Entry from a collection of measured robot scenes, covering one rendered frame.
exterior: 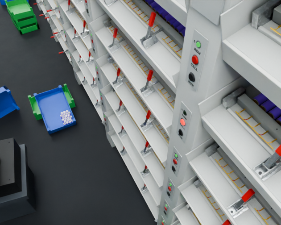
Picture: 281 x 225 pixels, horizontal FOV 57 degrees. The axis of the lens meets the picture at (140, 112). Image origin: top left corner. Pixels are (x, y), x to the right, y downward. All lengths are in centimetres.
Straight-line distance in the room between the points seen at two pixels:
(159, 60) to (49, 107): 144
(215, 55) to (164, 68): 22
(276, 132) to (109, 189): 127
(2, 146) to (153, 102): 92
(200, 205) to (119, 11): 66
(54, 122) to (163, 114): 129
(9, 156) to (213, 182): 105
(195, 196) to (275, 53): 57
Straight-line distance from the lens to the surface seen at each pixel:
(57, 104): 203
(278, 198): 51
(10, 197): 146
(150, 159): 113
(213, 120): 56
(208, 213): 86
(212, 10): 44
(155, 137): 97
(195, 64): 51
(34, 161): 187
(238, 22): 45
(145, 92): 84
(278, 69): 41
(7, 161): 144
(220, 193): 69
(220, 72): 50
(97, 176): 170
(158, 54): 70
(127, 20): 84
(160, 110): 81
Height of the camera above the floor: 150
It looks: 49 degrees down
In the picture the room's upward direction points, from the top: straight up
